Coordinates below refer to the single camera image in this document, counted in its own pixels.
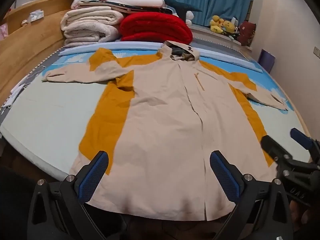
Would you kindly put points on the purple box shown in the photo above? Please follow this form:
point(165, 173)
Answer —
point(267, 60)

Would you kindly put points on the tissue pack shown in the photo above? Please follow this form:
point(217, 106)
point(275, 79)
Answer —
point(35, 16)

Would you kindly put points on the yellow plush toy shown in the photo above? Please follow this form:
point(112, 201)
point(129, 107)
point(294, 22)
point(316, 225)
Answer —
point(216, 23)
point(229, 26)

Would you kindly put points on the blue printed bed sheet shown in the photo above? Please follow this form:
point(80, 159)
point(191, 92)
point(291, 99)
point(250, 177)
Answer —
point(50, 110)

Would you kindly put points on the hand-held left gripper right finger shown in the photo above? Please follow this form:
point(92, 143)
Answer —
point(225, 177)

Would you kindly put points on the white pillow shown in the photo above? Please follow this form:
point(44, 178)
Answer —
point(137, 0)

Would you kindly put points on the dark red bag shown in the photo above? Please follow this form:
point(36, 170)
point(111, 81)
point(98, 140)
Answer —
point(247, 33)

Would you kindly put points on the white wall outlet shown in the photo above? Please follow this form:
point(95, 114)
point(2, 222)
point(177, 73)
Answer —
point(317, 51)

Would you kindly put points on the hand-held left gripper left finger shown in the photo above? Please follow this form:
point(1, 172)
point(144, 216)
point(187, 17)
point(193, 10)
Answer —
point(93, 177)

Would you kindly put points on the red folded blanket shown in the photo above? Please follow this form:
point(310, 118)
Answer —
point(155, 27)

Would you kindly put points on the white folded quilt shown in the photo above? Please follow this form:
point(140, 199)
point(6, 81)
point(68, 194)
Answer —
point(90, 22)

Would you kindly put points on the beige and yellow jacket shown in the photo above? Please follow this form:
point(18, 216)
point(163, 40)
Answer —
point(162, 130)

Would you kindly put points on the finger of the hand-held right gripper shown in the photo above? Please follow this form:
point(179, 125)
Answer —
point(273, 148)
point(303, 137)

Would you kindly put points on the wooden headboard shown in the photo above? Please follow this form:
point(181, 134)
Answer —
point(30, 42)

